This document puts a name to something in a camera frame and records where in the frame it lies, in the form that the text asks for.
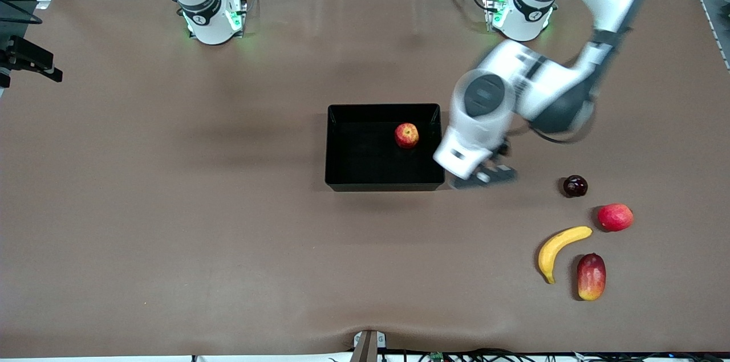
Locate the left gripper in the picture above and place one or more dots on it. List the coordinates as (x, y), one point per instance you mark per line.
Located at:
(504, 150)

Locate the small red yellow apple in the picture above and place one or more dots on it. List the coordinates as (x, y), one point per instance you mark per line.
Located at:
(406, 135)

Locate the yellow banana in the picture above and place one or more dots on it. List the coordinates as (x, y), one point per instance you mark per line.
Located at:
(556, 245)

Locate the black plastic box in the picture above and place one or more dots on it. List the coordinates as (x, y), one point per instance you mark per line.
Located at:
(365, 157)

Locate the red round apple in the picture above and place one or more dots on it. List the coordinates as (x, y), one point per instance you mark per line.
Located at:
(615, 217)

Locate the dark purple plum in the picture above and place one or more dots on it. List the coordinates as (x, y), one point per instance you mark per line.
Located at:
(575, 186)

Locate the red yellow mango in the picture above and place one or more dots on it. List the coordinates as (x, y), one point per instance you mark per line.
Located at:
(591, 276)

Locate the grey table clamp bracket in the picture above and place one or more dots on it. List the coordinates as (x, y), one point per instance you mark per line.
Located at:
(365, 348)

